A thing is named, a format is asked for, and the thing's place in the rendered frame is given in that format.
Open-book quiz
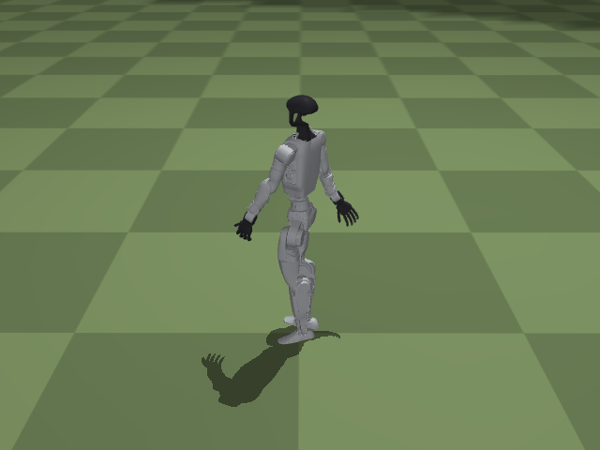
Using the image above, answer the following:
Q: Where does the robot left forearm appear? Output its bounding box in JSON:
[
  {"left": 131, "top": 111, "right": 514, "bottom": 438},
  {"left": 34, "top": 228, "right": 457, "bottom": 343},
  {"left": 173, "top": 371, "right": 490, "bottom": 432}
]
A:
[{"left": 245, "top": 182, "right": 271, "bottom": 223}]

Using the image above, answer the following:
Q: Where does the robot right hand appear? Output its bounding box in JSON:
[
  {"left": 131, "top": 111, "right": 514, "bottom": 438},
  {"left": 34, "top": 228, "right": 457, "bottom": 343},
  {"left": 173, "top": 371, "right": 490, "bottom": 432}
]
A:
[{"left": 330, "top": 191, "right": 359, "bottom": 227}]

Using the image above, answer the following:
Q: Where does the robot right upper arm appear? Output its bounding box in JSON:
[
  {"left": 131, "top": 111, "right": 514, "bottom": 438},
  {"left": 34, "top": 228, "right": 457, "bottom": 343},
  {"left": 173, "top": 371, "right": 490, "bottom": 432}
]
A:
[{"left": 312, "top": 129, "right": 329, "bottom": 176}]

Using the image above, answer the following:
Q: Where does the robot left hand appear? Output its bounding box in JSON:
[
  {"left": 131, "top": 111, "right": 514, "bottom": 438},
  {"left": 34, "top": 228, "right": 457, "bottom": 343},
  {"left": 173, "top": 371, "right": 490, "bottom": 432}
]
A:
[{"left": 234, "top": 212, "right": 257, "bottom": 241}]

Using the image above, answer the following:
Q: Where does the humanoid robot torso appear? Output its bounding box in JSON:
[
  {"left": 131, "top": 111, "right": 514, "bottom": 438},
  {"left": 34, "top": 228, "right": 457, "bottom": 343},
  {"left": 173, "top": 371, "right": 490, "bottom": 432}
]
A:
[{"left": 282, "top": 127, "right": 322, "bottom": 231}]

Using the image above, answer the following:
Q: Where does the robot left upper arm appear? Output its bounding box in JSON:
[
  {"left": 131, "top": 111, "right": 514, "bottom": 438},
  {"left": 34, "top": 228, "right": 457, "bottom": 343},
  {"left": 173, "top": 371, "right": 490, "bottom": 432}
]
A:
[{"left": 261, "top": 142, "right": 298, "bottom": 194}]

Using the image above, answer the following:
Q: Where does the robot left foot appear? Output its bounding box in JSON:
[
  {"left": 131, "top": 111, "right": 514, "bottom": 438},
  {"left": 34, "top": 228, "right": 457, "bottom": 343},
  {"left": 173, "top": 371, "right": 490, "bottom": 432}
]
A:
[{"left": 277, "top": 328, "right": 315, "bottom": 344}]

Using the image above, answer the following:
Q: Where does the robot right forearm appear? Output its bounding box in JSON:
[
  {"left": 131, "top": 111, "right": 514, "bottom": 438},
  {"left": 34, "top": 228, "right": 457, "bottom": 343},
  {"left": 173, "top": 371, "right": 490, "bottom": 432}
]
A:
[{"left": 320, "top": 167, "right": 341, "bottom": 202}]

